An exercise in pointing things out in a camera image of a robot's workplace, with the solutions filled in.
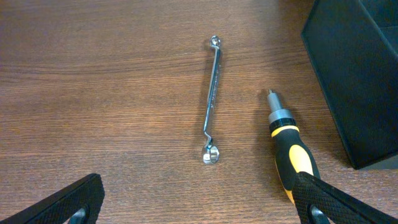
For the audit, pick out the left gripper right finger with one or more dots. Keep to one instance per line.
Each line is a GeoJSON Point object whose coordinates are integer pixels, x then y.
{"type": "Point", "coordinates": [319, 202]}

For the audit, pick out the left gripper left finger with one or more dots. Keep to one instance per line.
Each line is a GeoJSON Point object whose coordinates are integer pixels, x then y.
{"type": "Point", "coordinates": [79, 202]}

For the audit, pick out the yellow black screwdriver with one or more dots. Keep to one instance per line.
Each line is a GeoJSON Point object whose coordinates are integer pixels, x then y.
{"type": "Point", "coordinates": [291, 154]}

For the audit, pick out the black open box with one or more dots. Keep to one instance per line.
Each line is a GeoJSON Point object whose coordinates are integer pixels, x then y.
{"type": "Point", "coordinates": [352, 46]}

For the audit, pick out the silver double ring wrench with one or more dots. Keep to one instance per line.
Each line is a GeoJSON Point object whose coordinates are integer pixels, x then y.
{"type": "Point", "coordinates": [210, 152]}

